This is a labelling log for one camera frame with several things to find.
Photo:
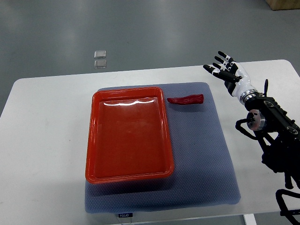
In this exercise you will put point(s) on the cardboard box corner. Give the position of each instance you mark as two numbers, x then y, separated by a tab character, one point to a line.
276	5

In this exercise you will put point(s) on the black label tag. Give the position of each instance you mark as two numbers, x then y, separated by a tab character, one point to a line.
125	215

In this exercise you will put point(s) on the red plastic tray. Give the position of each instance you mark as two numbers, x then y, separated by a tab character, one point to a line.
129	136

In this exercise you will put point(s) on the blue-grey textured mat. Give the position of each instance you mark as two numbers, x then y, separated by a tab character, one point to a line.
203	170

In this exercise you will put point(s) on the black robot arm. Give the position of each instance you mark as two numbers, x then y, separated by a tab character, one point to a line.
279	138

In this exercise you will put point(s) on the white table leg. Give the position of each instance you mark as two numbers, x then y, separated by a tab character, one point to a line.
249	219

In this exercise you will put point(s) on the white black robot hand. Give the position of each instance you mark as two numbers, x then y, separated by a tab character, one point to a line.
236	79

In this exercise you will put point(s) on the red chili pepper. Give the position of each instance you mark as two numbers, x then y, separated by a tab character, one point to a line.
187	100

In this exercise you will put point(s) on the upper metal floor plate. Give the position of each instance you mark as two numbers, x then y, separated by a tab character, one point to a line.
99	54

